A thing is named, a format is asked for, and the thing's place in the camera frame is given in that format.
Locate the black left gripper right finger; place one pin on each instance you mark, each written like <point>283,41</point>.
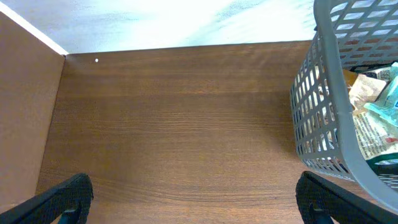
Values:
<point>322,201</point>

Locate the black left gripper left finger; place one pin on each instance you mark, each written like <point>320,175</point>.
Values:
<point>67,202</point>

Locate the teal tissue pack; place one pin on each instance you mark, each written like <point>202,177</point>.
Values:
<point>386,105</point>

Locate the beige brown snack pouch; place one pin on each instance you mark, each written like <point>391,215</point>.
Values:
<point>365,87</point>

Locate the green coffee bean bag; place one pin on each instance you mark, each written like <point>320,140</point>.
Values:
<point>377,140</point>

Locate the brown wooden side panel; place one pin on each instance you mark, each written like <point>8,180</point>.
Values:
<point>31,67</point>

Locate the grey plastic lattice basket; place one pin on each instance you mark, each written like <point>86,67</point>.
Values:
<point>354,36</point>

